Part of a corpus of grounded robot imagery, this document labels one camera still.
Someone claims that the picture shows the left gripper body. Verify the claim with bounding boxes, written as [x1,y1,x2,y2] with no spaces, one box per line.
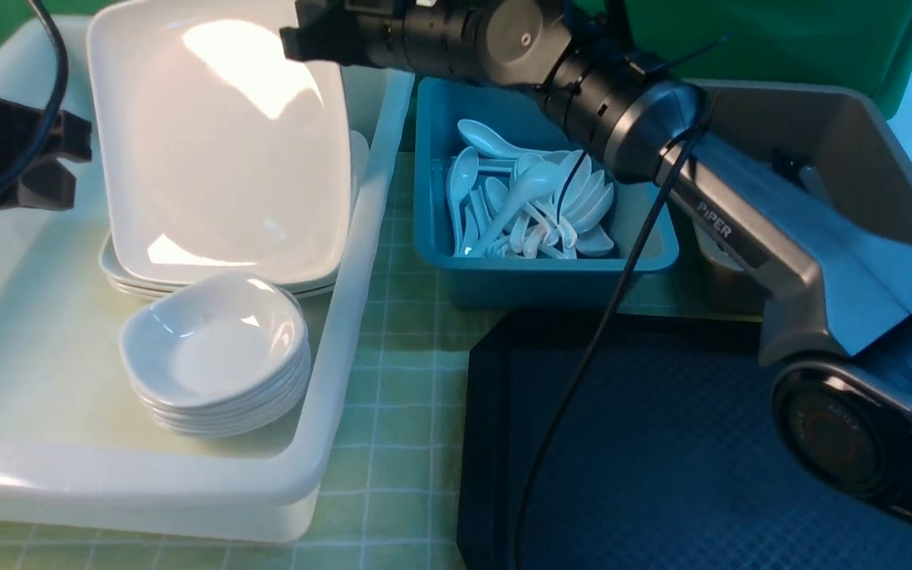
[0,86,92,211]

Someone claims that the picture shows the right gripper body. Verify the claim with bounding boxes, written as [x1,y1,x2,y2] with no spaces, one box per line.
[279,1,420,72]

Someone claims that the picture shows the large white rice plate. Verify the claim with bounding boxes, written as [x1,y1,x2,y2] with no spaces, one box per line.
[86,1,352,290]

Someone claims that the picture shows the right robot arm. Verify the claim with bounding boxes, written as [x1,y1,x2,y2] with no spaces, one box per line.
[279,1,912,526]

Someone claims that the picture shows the blue plastic bin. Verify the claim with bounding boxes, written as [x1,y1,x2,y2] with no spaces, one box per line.
[413,78,658,310]

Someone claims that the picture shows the stack of white square plates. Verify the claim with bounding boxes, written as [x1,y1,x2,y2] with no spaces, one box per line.
[99,130,370,299]

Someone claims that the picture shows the pile of white spoons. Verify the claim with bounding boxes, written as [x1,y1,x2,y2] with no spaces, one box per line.
[444,119,618,260]

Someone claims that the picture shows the large white plastic tub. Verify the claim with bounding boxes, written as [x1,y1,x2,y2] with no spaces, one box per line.
[0,16,416,544]

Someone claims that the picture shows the stack of small white bowls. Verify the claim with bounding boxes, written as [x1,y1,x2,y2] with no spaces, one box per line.
[119,273,314,439]

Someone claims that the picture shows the green checked tablecloth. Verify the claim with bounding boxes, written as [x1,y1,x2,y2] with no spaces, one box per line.
[0,150,912,570]

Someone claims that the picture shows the brown plastic bin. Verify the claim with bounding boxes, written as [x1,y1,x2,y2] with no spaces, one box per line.
[686,79,912,317]

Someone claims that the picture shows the green backdrop cloth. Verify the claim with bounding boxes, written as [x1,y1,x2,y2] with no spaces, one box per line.
[0,1,912,144]

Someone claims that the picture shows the black serving tray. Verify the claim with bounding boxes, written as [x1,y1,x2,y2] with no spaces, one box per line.
[457,311,912,569]

